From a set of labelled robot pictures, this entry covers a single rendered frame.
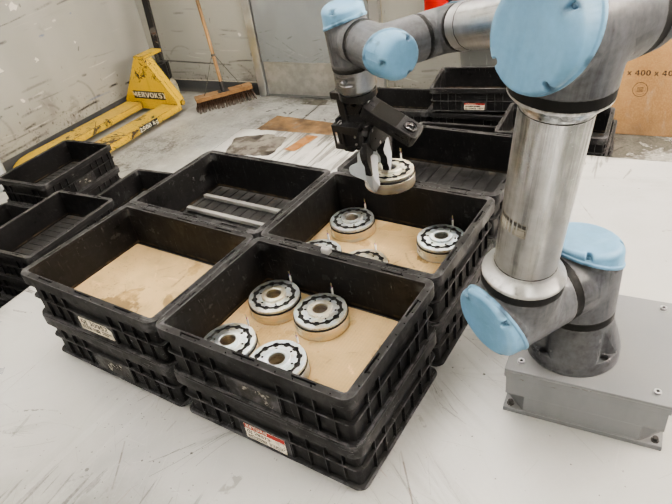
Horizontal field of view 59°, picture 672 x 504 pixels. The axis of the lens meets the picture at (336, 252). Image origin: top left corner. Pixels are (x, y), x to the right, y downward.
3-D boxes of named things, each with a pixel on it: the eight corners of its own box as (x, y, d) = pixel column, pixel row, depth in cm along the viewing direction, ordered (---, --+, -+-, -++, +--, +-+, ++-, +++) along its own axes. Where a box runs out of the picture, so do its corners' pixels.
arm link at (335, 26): (335, 16, 94) (309, 6, 100) (347, 81, 101) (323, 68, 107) (376, -1, 96) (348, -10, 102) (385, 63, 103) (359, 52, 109)
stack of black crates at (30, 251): (98, 279, 258) (58, 189, 233) (151, 292, 246) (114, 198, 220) (24, 340, 230) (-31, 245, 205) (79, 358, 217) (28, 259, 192)
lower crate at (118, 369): (277, 319, 135) (267, 277, 128) (186, 414, 115) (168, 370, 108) (155, 278, 154) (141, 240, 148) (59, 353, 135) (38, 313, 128)
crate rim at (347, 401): (438, 291, 103) (437, 280, 102) (351, 415, 83) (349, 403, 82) (259, 244, 123) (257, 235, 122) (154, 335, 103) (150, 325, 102)
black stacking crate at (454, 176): (536, 182, 148) (539, 140, 142) (495, 244, 129) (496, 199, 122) (394, 161, 168) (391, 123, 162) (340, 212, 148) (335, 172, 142)
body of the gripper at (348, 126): (355, 132, 120) (344, 76, 113) (392, 137, 116) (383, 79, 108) (336, 152, 116) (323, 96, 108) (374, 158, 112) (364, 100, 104)
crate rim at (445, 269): (497, 207, 123) (497, 197, 122) (438, 291, 103) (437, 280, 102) (335, 179, 143) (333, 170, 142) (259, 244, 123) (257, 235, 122)
